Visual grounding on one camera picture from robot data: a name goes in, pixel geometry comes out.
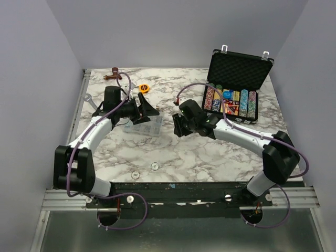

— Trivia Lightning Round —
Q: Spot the red poker chip row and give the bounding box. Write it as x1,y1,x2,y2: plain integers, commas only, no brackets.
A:
203,83,215,110

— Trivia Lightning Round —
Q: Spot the silver wrench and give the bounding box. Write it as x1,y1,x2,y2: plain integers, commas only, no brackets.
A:
83,93,96,109

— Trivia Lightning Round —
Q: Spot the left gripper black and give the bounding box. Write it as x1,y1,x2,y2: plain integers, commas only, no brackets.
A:
117,92,160,124

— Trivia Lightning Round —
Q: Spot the red gold card deck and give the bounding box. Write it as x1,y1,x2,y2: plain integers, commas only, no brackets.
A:
224,102,239,116

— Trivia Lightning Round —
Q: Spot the white red poker chip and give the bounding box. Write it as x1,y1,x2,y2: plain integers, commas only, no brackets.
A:
131,171,140,180

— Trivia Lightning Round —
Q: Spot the blue round dealer chip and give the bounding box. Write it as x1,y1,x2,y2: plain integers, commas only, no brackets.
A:
222,90,233,100

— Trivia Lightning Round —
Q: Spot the clear plastic screw organizer box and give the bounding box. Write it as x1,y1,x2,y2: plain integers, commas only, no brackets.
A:
123,113,164,137

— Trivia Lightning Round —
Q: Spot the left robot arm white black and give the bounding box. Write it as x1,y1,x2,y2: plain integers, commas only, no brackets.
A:
53,86,159,207

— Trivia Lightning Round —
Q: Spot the pink green chip row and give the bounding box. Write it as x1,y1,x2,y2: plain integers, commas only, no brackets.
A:
247,91,257,120

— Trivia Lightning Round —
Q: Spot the white green poker chip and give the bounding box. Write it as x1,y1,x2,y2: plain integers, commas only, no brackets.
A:
151,162,160,171

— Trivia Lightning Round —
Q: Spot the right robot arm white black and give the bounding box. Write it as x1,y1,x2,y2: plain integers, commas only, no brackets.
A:
172,99,300,206

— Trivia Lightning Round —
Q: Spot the light blue chip row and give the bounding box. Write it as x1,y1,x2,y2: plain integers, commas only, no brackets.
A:
239,89,248,118

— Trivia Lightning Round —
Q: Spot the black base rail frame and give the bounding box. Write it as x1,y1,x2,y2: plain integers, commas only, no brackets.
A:
41,68,320,220

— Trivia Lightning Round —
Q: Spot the yellow green chip row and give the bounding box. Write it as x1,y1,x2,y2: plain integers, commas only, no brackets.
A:
212,85,223,112

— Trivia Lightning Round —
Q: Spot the black poker chip case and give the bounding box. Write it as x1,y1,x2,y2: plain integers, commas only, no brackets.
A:
202,45,274,124

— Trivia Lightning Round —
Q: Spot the yellow tape measure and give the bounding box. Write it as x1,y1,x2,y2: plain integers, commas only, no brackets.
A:
139,84,150,93

